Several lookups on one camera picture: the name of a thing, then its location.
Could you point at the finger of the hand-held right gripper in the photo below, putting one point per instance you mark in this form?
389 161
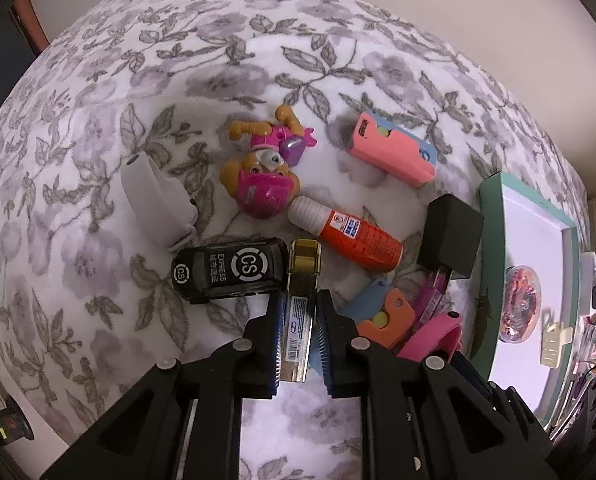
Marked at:
480 377

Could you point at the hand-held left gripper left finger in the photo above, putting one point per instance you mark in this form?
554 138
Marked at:
274 340

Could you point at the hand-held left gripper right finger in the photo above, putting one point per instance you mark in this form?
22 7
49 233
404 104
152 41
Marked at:
325 345

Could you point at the gold lighter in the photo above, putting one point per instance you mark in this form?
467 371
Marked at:
298 320

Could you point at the pink watch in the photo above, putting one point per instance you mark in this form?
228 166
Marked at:
435 332

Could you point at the orange and blue toy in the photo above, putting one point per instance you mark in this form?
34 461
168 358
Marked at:
387 317

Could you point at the black toy car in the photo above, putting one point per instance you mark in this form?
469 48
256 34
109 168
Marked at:
228 270

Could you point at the purple tube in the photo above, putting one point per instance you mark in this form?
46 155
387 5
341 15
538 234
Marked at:
430 300

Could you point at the teal tray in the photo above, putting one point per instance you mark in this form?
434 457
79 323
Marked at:
522 240

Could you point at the white curved plastic case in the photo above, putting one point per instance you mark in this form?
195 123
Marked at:
148 195

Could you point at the cream hair clip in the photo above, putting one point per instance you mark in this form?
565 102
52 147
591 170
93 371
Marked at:
555 347

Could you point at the round glitter case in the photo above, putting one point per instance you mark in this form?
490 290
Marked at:
520 305

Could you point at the colourful clutter pile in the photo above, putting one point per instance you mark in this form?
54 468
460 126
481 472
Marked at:
595 340

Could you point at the orange glue bottle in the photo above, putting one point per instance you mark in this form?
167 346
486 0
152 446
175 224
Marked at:
357 240

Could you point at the black box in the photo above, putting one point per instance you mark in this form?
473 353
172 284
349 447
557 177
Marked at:
450 235

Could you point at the pink puppy toy figure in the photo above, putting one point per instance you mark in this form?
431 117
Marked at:
263 185

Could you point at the white power strip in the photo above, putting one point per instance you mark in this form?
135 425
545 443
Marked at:
590 265

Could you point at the pink and blue toy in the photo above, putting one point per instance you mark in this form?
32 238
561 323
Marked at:
387 152

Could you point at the black device with yellow light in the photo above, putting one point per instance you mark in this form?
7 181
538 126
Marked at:
8 420

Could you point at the floral blanket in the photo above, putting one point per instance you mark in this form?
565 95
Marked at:
128 85

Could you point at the dark furniture with red edge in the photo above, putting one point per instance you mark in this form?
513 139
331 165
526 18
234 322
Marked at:
3 60

